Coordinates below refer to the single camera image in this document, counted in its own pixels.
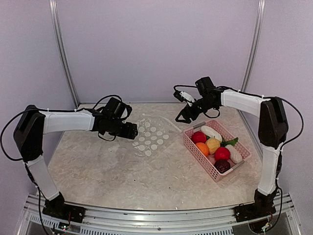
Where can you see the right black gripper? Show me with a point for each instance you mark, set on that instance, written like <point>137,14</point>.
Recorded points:
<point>186,110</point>

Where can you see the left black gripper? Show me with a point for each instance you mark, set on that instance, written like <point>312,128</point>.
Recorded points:
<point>130,132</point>

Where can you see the red apple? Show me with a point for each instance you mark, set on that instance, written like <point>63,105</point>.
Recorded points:
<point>198,137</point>

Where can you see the white radish with leaves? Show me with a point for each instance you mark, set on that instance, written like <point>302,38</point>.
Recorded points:
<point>211,133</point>

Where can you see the clear dotted zip bag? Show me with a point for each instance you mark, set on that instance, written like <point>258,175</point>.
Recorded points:
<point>155,134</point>

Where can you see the orange fruit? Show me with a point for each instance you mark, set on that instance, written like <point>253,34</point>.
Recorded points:
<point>203,148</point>

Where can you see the dark purple fruit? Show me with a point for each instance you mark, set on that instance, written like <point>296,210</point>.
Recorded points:
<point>222,165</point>

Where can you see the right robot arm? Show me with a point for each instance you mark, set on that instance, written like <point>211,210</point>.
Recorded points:
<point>272,129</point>

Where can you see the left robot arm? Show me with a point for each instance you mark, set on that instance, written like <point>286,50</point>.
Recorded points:
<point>34,124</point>

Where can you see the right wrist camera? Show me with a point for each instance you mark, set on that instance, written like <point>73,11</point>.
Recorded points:
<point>183,96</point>

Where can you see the left aluminium frame post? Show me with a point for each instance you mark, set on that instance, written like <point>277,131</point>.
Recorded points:
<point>62,52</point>

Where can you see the aluminium frame post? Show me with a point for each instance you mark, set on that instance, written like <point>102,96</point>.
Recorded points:
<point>62,52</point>
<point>254,45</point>

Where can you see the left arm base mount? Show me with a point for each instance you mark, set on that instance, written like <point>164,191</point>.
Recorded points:
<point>57,208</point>

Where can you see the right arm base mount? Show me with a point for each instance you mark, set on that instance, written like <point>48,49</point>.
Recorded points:
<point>262,206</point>

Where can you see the front aluminium rail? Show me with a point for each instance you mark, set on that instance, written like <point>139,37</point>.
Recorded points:
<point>108,221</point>

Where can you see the right aluminium frame post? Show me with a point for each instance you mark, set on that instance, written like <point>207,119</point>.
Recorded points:
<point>254,45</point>

